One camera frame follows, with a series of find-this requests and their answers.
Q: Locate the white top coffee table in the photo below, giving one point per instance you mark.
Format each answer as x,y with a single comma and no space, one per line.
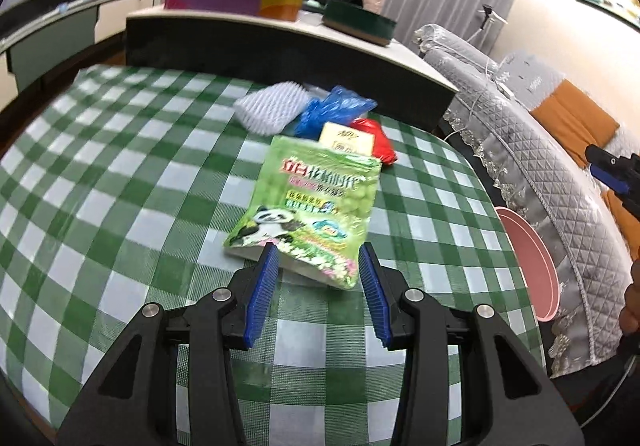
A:
250,50

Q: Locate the mint green tray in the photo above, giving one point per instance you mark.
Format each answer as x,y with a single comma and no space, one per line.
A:
312,4

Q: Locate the dark green round container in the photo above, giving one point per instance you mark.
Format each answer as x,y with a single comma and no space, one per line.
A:
357,23

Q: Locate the green checked tablecloth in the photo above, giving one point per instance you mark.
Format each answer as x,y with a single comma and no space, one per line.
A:
125,206

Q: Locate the television cabinet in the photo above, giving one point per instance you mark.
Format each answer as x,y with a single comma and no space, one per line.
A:
55,43

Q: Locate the green panda snack packet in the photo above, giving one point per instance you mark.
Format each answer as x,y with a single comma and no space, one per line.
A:
310,196

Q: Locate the pink plastic bin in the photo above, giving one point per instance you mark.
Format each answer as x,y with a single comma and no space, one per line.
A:
525,256

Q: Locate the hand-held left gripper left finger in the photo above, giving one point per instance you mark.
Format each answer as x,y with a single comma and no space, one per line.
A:
257,296

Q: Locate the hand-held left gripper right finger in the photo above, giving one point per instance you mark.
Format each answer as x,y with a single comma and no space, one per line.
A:
375,296

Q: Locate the white rod with blue ball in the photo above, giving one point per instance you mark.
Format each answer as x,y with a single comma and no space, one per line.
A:
62,7

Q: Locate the blue plastic bag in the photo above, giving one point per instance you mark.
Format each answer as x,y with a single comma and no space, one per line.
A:
330,108

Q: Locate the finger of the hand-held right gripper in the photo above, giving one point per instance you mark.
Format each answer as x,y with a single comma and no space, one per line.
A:
600,153
612,178

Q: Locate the grey quilted sofa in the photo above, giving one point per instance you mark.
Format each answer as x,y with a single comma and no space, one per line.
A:
540,175

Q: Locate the orange cushion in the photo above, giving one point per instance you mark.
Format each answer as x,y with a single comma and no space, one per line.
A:
575,120
627,231

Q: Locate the white power strip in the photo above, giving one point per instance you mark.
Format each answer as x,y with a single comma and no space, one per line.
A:
502,86

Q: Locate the small cream yellow box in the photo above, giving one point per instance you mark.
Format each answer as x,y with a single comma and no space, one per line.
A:
347,139

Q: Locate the person's right hand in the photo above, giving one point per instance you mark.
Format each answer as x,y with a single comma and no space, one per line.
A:
631,306

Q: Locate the red plastic bag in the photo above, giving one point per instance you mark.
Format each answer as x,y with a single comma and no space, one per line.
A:
385,145

